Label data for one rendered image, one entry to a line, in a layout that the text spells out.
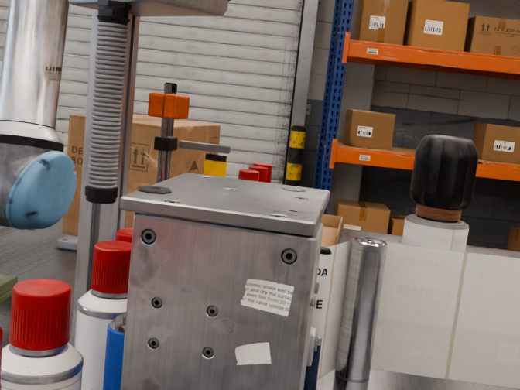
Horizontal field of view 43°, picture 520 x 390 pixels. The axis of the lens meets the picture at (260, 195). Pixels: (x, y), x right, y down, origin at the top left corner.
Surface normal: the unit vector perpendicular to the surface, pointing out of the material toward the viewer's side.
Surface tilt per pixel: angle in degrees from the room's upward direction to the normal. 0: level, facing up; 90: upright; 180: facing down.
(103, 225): 90
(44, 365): 42
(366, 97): 90
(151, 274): 90
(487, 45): 91
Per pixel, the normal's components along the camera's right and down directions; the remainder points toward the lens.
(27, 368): 0.10, -0.59
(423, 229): -0.59, 0.10
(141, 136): -0.33, 0.11
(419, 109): 0.00, 0.15
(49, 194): 0.93, 0.20
